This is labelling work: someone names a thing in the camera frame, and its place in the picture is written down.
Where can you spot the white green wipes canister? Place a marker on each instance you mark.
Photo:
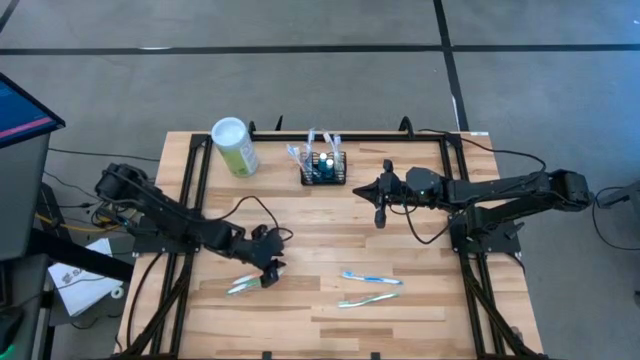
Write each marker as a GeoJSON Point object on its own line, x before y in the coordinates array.
{"type": "Point", "coordinates": [235, 150]}

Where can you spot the packaged toothbrushes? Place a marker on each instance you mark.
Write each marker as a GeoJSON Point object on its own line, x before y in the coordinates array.
{"type": "Point", "coordinates": [247, 278]}
{"type": "Point", "coordinates": [327, 137]}

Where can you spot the white printed paper box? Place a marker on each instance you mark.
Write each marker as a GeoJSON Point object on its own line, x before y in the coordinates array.
{"type": "Point", "coordinates": [80, 290]}

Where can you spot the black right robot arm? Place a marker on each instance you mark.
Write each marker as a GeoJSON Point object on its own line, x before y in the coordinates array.
{"type": "Point", "coordinates": [500, 192]}

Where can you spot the mint green toothbrush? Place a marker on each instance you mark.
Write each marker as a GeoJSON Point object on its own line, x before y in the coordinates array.
{"type": "Point", "coordinates": [289, 148]}

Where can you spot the black monitor stand bar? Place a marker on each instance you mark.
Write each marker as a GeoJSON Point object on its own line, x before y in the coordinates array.
{"type": "Point", "coordinates": [80, 255]}

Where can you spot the grey chair leg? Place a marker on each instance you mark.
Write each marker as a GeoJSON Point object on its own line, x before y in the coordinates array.
{"type": "Point", "coordinates": [620, 196]}

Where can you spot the grey blue toothbrush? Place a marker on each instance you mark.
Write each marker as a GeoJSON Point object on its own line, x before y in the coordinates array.
{"type": "Point", "coordinates": [311, 135]}

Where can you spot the small teal bottle white cap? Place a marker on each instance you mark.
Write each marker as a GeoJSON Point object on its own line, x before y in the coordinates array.
{"type": "Point", "coordinates": [323, 159]}

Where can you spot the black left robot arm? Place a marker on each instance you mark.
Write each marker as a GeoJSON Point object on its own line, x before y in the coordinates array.
{"type": "Point", "coordinates": [170, 220]}

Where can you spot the white tape roll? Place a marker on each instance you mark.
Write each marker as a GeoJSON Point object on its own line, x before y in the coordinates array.
{"type": "Point", "coordinates": [114, 295]}

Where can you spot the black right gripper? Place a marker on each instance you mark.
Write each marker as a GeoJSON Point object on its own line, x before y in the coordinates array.
{"type": "Point", "coordinates": [420, 185]}

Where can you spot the computer monitor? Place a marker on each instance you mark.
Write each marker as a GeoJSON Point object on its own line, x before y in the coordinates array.
{"type": "Point", "coordinates": [20, 115]}

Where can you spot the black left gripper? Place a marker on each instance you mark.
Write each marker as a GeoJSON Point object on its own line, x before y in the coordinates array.
{"type": "Point", "coordinates": [257, 247]}

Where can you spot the blue bottle white cap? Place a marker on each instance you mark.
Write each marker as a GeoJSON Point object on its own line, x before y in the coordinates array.
{"type": "Point", "coordinates": [330, 166]}

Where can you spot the grey purple toothbrush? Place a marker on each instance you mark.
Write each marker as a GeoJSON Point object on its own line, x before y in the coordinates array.
{"type": "Point", "coordinates": [307, 167]}

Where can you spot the black aluminium table frame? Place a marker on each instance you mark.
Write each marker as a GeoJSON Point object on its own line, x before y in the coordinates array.
{"type": "Point", "coordinates": [390, 136]}

